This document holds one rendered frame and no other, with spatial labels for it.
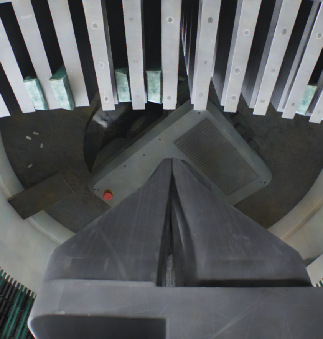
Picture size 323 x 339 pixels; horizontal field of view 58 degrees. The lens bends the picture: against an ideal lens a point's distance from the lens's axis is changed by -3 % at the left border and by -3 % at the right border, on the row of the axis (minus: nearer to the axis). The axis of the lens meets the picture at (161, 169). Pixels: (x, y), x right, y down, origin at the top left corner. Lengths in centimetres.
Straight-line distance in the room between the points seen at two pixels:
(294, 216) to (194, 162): 86
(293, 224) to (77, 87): 170
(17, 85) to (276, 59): 18
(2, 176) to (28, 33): 148
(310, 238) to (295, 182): 30
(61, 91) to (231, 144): 98
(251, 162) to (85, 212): 103
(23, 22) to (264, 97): 17
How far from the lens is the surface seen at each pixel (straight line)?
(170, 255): 95
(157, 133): 112
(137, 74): 21
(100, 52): 21
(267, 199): 180
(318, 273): 157
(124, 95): 23
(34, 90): 24
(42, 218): 189
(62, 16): 22
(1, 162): 169
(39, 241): 186
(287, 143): 159
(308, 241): 179
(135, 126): 131
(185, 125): 110
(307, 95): 25
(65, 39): 23
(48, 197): 173
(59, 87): 23
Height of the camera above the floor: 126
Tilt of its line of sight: 53 degrees down
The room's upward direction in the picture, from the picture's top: 178 degrees counter-clockwise
